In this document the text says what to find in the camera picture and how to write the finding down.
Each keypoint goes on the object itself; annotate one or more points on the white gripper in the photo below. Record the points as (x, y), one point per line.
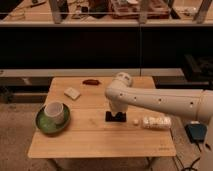
(116, 107)

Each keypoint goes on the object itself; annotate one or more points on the black eraser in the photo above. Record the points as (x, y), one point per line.
(119, 117)

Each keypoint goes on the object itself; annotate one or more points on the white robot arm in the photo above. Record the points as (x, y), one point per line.
(193, 104)

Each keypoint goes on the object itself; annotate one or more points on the white sponge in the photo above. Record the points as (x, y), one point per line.
(72, 93)

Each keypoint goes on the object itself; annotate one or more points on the clear plastic bottle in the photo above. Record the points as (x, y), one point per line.
(159, 123)

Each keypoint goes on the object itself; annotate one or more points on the dark red sausage toy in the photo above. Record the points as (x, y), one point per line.
(91, 82)

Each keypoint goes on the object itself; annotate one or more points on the wooden folding table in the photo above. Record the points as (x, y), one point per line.
(88, 135)

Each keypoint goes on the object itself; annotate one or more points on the white cup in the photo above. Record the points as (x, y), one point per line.
(55, 111)

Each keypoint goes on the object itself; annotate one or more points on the green plate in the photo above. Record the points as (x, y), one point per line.
(49, 127)

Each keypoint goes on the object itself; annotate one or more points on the blue foot pedal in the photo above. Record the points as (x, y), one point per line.
(196, 132)

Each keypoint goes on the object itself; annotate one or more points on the black box on shelf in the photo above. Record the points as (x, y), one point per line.
(198, 68)

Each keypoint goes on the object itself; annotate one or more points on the wooden workbench with clutter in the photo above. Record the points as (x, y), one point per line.
(106, 12)

